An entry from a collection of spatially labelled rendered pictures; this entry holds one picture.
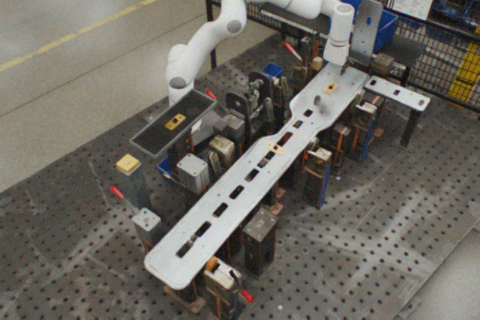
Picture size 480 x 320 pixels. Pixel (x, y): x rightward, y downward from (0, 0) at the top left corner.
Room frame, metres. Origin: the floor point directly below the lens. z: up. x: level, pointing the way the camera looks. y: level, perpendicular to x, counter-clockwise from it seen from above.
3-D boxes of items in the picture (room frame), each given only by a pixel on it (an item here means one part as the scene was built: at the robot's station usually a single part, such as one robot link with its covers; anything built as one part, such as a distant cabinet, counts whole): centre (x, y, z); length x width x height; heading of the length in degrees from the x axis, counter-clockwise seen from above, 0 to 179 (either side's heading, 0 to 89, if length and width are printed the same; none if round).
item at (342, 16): (1.63, -0.42, 1.37); 0.09 x 0.08 x 0.13; 1
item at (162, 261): (1.23, -0.13, 1.00); 1.38 x 0.22 x 0.02; 142
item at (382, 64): (1.76, -0.69, 0.88); 0.08 x 0.08 x 0.36; 52
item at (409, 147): (1.51, -0.81, 0.84); 0.11 x 0.06 x 0.29; 52
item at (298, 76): (1.72, -0.29, 0.88); 0.07 x 0.06 x 0.35; 52
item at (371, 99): (1.57, -0.61, 0.84); 0.11 x 0.10 x 0.28; 52
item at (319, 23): (2.09, -0.52, 1.02); 0.90 x 0.22 x 0.03; 52
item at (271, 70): (2.02, -0.17, 0.74); 0.11 x 0.10 x 0.09; 142
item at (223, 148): (1.22, 0.09, 0.89); 0.13 x 0.11 x 0.38; 52
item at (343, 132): (1.37, -0.43, 0.84); 0.11 x 0.08 x 0.29; 52
